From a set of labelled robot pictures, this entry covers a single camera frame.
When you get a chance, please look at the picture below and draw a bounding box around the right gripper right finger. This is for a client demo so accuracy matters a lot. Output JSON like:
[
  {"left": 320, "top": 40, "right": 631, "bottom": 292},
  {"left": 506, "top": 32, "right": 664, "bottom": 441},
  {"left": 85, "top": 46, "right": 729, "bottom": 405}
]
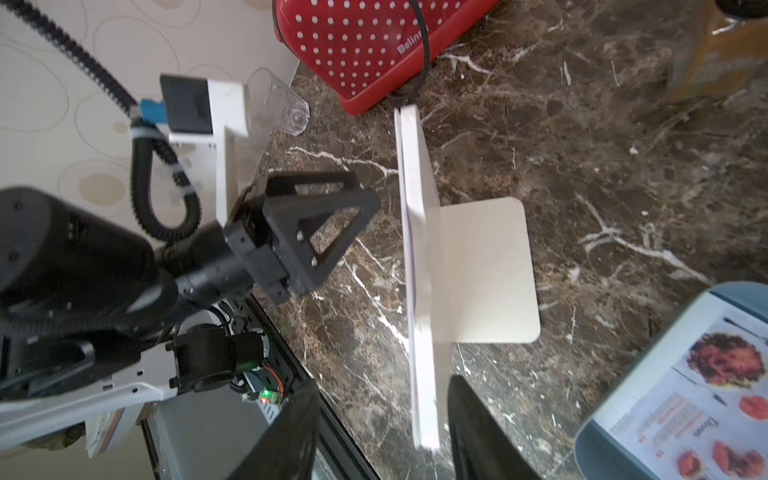
[{"left": 447, "top": 375, "right": 540, "bottom": 480}]

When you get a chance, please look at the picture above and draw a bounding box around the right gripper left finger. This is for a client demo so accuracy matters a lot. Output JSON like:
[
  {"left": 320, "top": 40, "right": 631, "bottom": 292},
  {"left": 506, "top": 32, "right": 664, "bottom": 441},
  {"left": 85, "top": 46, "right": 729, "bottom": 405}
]
[{"left": 228, "top": 380, "right": 320, "bottom": 480}]

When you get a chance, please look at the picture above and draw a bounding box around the blue grey tray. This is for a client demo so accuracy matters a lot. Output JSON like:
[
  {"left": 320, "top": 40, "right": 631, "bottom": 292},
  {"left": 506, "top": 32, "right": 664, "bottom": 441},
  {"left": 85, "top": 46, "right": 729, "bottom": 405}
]
[{"left": 574, "top": 282, "right": 767, "bottom": 479}]

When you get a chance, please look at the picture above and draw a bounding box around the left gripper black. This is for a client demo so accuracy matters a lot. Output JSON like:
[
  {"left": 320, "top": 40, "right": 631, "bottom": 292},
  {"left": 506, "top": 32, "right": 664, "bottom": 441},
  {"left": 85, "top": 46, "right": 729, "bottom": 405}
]
[{"left": 223, "top": 171, "right": 380, "bottom": 305}]

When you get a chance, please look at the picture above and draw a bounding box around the new menu sheet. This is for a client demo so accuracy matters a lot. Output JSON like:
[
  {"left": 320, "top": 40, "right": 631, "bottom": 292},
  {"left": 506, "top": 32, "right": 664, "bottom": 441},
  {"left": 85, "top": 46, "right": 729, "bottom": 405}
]
[{"left": 606, "top": 313, "right": 767, "bottom": 479}]

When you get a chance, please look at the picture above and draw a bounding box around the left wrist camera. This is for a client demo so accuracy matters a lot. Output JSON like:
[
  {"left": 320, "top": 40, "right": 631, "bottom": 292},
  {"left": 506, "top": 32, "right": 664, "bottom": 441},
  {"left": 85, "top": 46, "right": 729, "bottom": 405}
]
[{"left": 131, "top": 74, "right": 252, "bottom": 226}]

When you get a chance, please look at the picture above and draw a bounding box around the red polka dot toaster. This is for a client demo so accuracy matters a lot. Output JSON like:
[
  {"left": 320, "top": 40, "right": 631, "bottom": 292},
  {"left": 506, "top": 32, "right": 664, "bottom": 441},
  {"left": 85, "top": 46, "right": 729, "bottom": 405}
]
[{"left": 271, "top": 0, "right": 496, "bottom": 116}]

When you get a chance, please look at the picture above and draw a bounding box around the small brown spice jar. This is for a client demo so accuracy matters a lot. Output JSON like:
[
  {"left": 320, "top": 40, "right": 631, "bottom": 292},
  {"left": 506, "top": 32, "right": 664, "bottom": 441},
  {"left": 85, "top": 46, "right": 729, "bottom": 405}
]
[{"left": 667, "top": 0, "right": 767, "bottom": 102}]

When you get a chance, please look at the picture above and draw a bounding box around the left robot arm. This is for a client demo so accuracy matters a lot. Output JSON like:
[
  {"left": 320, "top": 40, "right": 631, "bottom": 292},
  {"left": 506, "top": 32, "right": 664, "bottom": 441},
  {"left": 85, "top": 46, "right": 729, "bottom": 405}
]
[{"left": 1, "top": 172, "right": 380, "bottom": 449}]

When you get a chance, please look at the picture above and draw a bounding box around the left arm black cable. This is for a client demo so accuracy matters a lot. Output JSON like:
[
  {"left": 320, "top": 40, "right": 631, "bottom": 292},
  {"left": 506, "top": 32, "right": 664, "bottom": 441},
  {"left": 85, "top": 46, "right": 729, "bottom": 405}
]
[{"left": 0, "top": 0, "right": 203, "bottom": 244}]

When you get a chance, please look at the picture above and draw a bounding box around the clear drinking glass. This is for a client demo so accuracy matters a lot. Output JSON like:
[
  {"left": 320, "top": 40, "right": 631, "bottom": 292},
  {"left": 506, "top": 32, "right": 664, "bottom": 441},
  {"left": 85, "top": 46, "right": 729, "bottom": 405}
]
[{"left": 247, "top": 67, "right": 310, "bottom": 136}]

